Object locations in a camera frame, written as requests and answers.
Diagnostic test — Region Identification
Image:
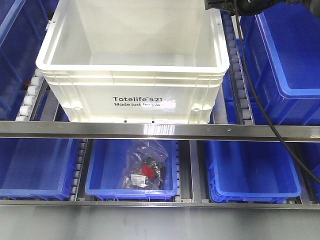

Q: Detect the blue bin upper right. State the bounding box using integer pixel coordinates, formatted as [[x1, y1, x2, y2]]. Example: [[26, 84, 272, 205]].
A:
[[240, 4, 320, 126]]

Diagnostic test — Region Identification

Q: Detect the clear bag of parts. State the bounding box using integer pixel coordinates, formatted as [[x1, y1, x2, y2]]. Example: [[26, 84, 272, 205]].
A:
[[118, 140, 169, 191]]

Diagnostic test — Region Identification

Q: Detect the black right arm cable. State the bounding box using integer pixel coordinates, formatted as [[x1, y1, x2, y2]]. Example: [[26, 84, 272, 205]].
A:
[[232, 0, 320, 184]]

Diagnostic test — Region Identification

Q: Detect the white Totelife plastic crate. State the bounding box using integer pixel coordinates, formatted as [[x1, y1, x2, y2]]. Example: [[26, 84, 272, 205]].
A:
[[36, 0, 230, 124]]

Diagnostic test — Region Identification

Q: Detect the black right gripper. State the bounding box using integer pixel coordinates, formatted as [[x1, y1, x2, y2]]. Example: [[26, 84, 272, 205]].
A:
[[204, 0, 286, 17]]

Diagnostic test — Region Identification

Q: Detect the blue bin lower left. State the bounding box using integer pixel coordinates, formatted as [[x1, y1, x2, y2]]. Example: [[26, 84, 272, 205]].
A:
[[0, 138, 80, 200]]

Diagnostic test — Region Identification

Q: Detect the steel shelf rail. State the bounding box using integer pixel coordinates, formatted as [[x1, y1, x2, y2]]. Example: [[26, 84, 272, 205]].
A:
[[0, 120, 320, 143], [0, 200, 320, 211]]

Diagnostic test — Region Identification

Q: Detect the blue bin upper left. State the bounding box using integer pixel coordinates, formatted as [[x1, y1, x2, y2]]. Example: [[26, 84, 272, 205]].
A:
[[0, 0, 48, 120]]

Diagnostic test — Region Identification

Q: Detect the steel lower shelf rail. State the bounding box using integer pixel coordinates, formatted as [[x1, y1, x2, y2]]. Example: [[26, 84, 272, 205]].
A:
[[0, 200, 320, 211]]

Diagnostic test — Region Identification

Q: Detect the steel shelf front rail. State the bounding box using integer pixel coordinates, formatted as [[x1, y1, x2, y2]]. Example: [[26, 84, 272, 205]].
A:
[[0, 120, 320, 143]]

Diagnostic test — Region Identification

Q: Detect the blue bin lower right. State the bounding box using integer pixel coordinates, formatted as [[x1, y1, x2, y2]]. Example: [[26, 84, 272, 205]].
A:
[[204, 140, 302, 204]]

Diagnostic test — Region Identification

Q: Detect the grey roller track right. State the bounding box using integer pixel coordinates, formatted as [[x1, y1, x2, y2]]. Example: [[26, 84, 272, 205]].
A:
[[221, 11, 255, 126]]

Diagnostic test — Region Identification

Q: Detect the blue bin with bag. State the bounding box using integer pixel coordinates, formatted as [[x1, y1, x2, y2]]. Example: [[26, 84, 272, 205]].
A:
[[85, 139, 179, 201]]

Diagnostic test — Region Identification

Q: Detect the white roller track left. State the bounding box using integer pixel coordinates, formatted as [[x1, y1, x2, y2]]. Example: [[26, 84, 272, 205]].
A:
[[15, 68, 48, 122]]

